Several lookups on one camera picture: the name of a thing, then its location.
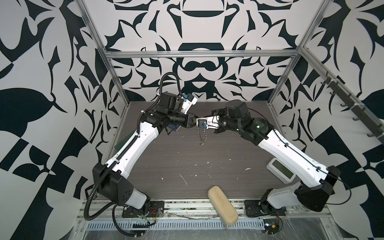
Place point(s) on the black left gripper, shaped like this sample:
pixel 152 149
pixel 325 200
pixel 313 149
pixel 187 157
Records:
pixel 188 122

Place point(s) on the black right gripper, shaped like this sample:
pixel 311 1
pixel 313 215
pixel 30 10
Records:
pixel 220 112

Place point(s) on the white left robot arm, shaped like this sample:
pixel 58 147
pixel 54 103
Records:
pixel 111 178

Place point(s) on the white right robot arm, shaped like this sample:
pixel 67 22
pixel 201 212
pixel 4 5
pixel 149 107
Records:
pixel 317 180

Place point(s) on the blue book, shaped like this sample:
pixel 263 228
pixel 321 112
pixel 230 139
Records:
pixel 174 127

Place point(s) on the green flat case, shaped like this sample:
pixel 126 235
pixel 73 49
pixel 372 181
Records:
pixel 120 144

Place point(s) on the white digital clock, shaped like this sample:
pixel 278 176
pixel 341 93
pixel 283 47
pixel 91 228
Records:
pixel 282 172

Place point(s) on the beige glasses case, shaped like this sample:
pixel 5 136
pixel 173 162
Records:
pixel 223 206

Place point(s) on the small circuit board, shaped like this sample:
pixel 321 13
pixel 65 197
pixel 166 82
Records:
pixel 272 226

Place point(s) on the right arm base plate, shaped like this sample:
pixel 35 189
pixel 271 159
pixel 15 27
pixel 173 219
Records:
pixel 259 208

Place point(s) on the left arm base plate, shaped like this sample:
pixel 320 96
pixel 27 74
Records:
pixel 149 209

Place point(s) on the white slotted cable duct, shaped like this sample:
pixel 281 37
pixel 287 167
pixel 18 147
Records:
pixel 178 224

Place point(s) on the grey wall hook rack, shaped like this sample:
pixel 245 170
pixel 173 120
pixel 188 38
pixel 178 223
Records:
pixel 361 111

